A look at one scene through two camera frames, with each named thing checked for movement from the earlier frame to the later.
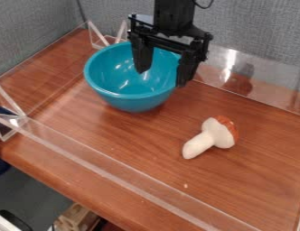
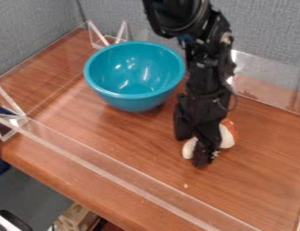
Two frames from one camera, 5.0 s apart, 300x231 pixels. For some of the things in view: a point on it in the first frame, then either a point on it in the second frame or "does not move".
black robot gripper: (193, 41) to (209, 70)
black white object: (7, 222) does not move
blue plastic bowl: (121, 87) does not move
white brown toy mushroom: (220, 133) does not move
